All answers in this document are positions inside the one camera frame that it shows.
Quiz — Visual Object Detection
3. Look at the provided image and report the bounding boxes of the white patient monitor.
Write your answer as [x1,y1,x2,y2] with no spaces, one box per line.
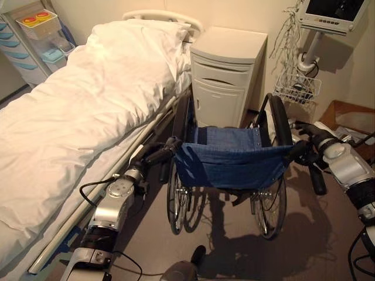
[298,0,367,32]

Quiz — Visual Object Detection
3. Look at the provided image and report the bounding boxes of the white bedside cabinet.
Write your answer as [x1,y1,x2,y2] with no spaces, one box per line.
[189,26,269,129]

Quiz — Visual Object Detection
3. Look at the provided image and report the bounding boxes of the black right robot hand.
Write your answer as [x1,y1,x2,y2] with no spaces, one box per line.
[294,123,331,172]

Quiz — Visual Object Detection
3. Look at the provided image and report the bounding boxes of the white mattress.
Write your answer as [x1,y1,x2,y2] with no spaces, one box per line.
[0,128,149,266]

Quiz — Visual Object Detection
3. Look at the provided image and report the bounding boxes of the wheelchair with blue seat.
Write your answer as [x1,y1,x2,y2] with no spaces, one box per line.
[159,92,328,241]

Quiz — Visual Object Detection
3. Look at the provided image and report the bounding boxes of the medical cart with blue drawers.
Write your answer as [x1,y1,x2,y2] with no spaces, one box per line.
[0,0,77,86]

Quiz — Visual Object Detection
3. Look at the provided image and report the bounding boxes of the white duvet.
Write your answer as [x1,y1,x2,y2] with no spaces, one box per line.
[0,21,191,238]

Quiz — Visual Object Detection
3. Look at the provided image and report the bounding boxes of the white pillow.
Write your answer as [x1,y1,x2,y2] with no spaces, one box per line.
[163,24,195,92]

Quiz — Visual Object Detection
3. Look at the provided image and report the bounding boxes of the robot leg with dark foot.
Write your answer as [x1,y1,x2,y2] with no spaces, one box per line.
[163,245,207,281]

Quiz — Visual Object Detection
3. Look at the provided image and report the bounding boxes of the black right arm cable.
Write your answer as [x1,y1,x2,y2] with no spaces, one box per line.
[350,225,375,281]

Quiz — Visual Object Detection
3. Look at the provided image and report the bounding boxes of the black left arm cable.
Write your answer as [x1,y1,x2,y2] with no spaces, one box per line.
[80,174,127,203]

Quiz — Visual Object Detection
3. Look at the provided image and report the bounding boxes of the white wire basket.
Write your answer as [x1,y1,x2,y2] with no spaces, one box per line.
[273,68,323,105]

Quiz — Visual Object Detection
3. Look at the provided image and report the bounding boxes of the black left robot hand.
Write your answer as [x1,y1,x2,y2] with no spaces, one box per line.
[129,136,183,172]

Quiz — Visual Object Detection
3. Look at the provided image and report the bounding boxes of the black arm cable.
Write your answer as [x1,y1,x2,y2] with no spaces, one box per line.
[350,225,375,281]
[80,174,127,203]

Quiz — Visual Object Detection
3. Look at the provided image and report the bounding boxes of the brown cardboard box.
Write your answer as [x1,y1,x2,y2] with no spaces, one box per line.
[318,99,375,162]

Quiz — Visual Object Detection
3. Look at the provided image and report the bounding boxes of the bundle of white leads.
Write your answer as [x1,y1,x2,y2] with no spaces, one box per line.
[269,0,303,88]

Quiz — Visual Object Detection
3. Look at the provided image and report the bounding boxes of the white tray on cart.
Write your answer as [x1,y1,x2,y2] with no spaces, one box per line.
[15,8,60,41]

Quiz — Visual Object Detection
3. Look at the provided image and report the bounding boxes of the white monitor stand pole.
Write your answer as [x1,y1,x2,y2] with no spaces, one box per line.
[296,28,326,73]

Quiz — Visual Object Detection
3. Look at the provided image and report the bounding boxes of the white hospital bed frame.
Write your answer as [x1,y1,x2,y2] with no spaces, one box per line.
[0,9,205,276]

